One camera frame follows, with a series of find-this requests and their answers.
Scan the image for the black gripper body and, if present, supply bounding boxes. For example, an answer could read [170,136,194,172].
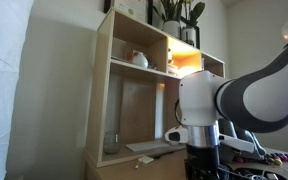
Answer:
[183,144,221,180]

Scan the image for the black zip bag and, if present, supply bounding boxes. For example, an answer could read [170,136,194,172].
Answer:
[217,159,288,180]

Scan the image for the white keyboard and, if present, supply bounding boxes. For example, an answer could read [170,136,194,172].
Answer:
[125,140,172,153]

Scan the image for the white dongle adapter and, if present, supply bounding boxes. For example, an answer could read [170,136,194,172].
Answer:
[134,155,155,170]

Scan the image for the glowing round lamp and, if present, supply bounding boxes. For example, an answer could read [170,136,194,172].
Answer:
[177,65,198,78]

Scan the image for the clear glass jar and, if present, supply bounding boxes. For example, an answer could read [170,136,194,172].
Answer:
[103,131,121,155]

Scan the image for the stacked ceramic bowls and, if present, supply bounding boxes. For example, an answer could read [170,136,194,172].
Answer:
[166,63,179,76]

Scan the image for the white ceramic teapot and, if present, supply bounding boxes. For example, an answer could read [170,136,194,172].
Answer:
[130,50,149,70]

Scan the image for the light wooden shelf unit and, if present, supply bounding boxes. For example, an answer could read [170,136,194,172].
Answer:
[84,8,226,169]

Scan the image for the white plant pot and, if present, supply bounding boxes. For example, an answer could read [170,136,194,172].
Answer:
[180,27,197,47]
[162,20,182,39]

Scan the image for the white box on shelf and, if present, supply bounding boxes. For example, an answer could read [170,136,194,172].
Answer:
[111,37,128,62]

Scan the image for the green leafy plant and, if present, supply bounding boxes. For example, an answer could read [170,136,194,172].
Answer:
[183,0,206,29]
[152,0,184,24]

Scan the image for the framed white picture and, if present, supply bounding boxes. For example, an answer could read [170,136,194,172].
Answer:
[103,0,153,26]

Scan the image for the white fabric curtain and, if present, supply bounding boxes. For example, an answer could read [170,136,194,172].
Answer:
[0,0,35,180]

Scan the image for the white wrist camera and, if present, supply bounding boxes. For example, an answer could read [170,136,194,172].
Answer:
[164,125,189,146]

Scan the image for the white charging cable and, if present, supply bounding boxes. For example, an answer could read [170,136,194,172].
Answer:
[217,164,288,180]

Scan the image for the colourful felt ball string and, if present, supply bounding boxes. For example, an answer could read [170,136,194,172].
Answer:
[233,152,288,167]

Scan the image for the thin black frame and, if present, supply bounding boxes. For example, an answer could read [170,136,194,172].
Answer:
[179,15,202,50]

